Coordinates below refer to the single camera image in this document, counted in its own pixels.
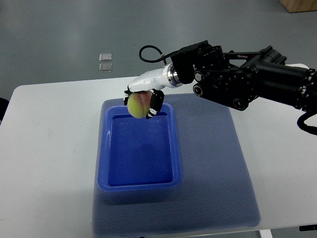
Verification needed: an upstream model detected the bystander dark clothing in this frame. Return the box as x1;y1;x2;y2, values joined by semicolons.
0;98;9;121

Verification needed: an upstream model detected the black cable loop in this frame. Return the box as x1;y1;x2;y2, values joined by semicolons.
139;45;171;66

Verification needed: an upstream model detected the blue plastic tray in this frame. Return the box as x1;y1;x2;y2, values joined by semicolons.
97;103;182;192

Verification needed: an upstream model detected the yellow-green pink peach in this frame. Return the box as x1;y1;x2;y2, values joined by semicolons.
127;91;152;119

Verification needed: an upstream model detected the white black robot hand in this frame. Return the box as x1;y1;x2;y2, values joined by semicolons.
124;64;182;119

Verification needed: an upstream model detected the grey-blue textured mat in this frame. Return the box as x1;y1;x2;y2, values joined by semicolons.
92;94;261;238

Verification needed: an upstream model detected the upper metal floor plate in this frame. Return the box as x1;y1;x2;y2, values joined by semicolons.
99;53;112;62

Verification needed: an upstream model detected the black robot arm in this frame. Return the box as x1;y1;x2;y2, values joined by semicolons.
170;41;317;134

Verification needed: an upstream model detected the lower metal floor plate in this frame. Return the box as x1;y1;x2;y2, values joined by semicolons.
99;63;112;72

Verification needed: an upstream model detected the metal floor plate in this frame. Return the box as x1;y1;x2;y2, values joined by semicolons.
99;63;112;72
99;53;112;62

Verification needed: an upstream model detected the white table leg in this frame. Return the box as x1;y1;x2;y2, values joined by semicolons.
259;229;273;238

